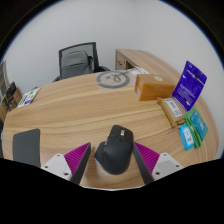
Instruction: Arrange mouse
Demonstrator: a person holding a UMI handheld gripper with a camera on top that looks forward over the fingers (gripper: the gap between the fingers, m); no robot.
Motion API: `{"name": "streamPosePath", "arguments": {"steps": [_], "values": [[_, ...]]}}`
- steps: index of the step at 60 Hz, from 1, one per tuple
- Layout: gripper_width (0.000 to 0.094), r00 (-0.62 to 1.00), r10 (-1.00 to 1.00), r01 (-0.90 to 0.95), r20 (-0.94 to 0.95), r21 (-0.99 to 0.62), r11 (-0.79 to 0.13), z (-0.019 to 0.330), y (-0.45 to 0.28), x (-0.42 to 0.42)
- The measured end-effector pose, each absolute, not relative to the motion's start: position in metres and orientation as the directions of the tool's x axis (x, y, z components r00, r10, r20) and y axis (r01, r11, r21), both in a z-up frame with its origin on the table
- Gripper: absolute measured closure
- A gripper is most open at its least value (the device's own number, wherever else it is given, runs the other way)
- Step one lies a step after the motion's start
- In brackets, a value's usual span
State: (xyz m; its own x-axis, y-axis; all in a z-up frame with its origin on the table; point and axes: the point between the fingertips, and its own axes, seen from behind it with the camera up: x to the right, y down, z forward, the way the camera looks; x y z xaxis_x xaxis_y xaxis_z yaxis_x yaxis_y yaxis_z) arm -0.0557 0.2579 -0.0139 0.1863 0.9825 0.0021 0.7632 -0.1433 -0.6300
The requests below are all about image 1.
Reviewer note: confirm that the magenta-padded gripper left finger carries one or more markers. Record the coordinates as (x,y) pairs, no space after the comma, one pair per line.
(75,160)

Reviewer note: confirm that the black computer mouse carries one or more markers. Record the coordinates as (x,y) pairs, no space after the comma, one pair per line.
(115,151)

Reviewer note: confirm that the dark brown printed carton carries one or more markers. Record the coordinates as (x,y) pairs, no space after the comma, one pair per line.
(14,99)

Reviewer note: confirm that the black padded chair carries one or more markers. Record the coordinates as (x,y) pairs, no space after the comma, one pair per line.
(1,138)

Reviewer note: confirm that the black mesh office chair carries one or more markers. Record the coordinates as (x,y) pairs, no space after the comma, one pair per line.
(94,53)

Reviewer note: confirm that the white leaflet with green print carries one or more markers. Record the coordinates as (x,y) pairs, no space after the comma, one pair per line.
(28,97)

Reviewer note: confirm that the black display box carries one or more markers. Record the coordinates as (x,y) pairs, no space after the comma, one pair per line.
(10,89)

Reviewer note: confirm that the purple hanging package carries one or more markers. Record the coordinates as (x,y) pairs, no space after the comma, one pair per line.
(190,87)

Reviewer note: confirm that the wooden shelf unit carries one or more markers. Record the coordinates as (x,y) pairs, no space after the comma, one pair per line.
(3,78)

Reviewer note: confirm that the tan packet with white label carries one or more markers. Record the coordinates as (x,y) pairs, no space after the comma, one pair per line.
(171,111)

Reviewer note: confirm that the grey backpack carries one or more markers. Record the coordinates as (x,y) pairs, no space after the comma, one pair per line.
(75,63)

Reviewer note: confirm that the wooden side desk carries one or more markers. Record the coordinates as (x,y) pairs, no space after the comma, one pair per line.
(146,58)

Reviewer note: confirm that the dark grey mouse pad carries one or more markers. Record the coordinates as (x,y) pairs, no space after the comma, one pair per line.
(26,146)

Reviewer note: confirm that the green wipes packet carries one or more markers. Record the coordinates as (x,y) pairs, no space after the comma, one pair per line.
(199,125)

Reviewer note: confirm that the brown cardboard box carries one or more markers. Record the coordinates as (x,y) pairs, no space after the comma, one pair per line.
(155,88)

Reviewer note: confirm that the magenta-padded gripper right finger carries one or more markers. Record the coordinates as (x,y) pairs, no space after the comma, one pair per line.
(150,160)

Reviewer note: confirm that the blue wipes packet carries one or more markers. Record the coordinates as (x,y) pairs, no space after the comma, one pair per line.
(186,137)

